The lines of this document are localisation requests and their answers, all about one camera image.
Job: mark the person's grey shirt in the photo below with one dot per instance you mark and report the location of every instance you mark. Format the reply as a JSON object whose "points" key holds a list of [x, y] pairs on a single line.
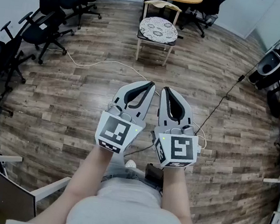
{"points": [[127, 216]]}

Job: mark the floral round cushion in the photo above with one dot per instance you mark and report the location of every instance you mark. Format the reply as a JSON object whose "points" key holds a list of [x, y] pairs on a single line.
{"points": [[158, 29]]}

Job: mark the person's left forearm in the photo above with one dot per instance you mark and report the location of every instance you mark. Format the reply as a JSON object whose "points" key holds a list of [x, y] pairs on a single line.
{"points": [[86, 176]]}

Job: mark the black waist pouch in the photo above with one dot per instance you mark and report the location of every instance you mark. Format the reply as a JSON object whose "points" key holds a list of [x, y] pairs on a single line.
{"points": [[154, 175]]}

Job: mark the person's grey jeans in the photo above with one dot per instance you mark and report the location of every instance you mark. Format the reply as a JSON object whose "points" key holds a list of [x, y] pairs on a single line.
{"points": [[125, 172]]}

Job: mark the dark desk with white frame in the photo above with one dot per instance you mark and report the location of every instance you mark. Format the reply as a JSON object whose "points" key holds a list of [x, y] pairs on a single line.
{"points": [[0, 192]]}

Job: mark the person's white shoe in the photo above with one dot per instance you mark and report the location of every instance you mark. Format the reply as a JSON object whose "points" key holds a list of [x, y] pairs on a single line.
{"points": [[130, 164]]}

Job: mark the grey black machine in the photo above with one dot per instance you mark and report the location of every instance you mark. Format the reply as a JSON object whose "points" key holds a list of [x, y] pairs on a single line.
{"points": [[269, 65]]}

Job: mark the black mesh bin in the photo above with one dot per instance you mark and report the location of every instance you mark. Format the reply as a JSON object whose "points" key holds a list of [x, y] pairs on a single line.
{"points": [[211, 20]]}

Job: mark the pale wooden chair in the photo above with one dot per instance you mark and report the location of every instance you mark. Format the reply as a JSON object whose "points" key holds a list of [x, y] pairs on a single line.
{"points": [[138, 49]]}

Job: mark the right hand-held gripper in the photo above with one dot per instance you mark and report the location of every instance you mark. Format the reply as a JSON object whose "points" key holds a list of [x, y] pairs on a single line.
{"points": [[180, 148]]}

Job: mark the pale wooden rack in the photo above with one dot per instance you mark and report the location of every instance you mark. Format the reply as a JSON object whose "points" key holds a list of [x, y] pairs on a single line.
{"points": [[274, 180]]}

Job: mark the person's right forearm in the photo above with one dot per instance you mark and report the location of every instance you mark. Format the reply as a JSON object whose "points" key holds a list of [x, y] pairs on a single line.
{"points": [[179, 198]]}

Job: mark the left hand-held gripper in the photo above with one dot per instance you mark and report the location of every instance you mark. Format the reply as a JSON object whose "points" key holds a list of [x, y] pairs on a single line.
{"points": [[112, 131]]}

